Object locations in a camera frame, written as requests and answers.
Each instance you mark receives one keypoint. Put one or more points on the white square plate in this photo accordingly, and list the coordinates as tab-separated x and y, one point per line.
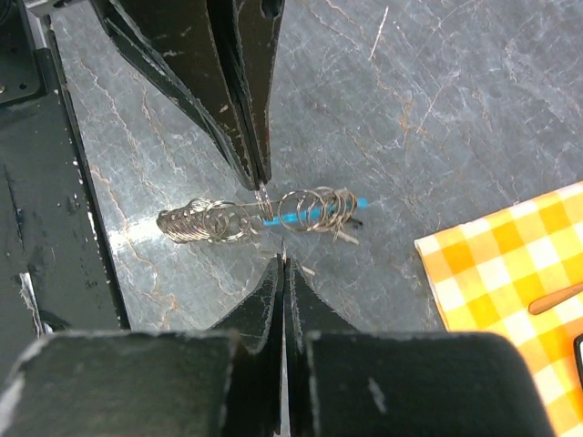
578	351

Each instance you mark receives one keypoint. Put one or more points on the orange checkered cloth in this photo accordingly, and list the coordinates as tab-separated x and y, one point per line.
484	274

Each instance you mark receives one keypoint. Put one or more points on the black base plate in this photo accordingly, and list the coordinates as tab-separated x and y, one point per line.
56	268

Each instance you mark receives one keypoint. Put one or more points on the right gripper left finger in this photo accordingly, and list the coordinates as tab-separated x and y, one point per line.
224	381

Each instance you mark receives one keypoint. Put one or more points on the small silver key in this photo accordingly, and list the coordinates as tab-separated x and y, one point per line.
284	256

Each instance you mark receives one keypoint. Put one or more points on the black key fob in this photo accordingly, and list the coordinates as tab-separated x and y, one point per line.
354	222

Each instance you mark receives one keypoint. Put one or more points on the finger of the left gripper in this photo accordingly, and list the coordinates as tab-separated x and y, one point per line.
245	34
189	51

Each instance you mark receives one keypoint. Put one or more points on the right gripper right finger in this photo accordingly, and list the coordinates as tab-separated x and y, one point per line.
344	382

